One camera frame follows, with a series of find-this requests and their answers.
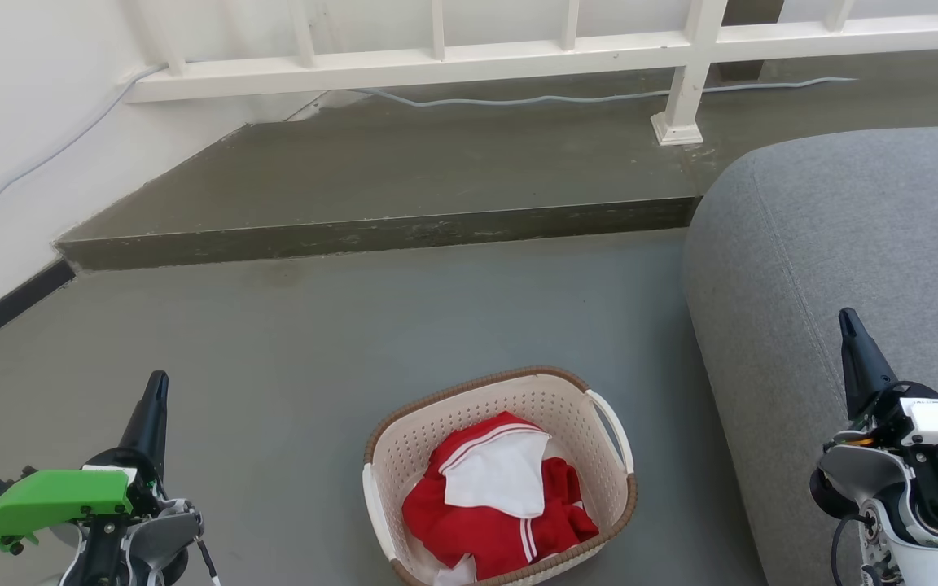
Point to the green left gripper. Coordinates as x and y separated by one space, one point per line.
54 496

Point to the beige perforated plastic laundry basket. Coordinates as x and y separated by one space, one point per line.
404 448

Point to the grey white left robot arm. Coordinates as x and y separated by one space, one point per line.
164 541

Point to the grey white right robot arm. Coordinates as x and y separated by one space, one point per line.
868 472

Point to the grey fabric sofa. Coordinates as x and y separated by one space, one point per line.
835 228

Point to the black skirting board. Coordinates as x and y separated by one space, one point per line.
5 309

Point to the white garment with red trim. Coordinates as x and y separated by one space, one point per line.
497 480

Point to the red garment with white stripes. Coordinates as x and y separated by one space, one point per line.
493 541

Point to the white metal railing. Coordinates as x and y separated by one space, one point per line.
453 61

